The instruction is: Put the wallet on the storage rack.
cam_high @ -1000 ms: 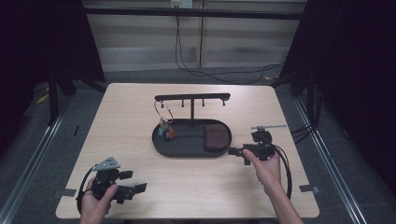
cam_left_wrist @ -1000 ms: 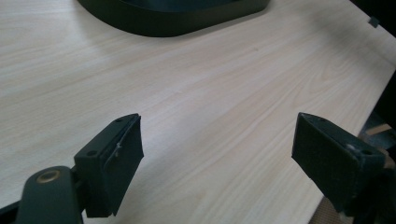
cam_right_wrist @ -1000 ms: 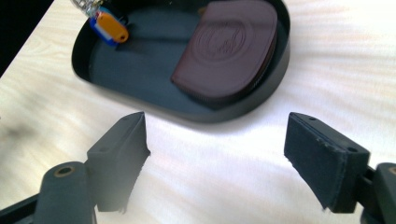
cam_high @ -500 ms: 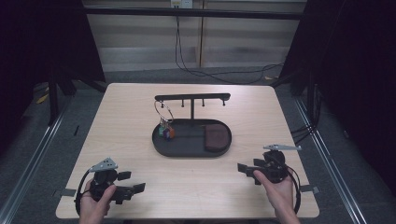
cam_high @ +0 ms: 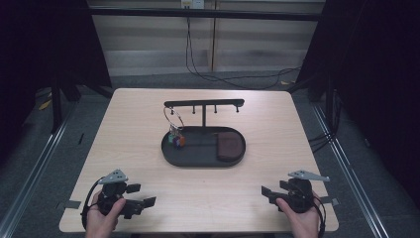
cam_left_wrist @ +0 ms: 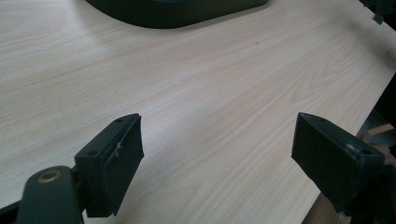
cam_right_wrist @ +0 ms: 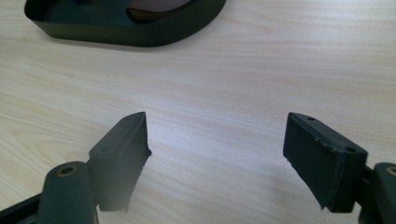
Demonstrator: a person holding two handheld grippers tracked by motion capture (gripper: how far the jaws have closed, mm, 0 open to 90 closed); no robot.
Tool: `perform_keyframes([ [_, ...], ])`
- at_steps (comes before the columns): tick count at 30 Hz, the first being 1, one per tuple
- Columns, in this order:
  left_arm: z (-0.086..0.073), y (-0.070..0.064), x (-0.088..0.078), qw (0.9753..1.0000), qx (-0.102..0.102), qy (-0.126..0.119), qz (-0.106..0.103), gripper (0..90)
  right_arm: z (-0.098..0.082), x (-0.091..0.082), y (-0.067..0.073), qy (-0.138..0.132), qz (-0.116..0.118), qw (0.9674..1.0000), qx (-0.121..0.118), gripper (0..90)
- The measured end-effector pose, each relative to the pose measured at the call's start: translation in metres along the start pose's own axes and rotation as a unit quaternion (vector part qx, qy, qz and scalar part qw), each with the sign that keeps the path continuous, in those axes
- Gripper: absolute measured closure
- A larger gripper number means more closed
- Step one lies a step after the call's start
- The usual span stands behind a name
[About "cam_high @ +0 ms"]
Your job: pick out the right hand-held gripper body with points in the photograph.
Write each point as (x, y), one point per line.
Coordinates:
(298, 195)

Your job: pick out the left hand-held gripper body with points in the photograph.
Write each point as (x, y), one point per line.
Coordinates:
(114, 198)

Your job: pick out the brown zip pouch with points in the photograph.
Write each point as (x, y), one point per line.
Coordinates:
(229, 147)

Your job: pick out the black key holder with tray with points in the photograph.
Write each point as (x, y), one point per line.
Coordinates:
(201, 155)

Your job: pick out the person's left hand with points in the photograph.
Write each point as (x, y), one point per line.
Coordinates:
(102, 219)

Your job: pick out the person's right hand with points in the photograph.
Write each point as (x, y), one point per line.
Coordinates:
(302, 223)

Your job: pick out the grey tape strip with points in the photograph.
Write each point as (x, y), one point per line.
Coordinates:
(332, 201)
(72, 204)

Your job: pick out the yellow tape piece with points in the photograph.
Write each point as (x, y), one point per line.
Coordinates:
(44, 105)

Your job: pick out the dark curtain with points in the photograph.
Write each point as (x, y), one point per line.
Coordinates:
(379, 66)
(39, 49)

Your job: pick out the metal floor rail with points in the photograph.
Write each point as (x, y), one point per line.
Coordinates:
(350, 172)
(36, 165)

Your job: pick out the black frame leg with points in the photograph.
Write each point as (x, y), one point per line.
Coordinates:
(328, 99)
(56, 105)

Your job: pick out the black horizontal frame bar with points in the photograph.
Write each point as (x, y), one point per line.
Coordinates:
(204, 14)

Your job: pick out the white wall socket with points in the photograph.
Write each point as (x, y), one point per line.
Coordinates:
(192, 3)

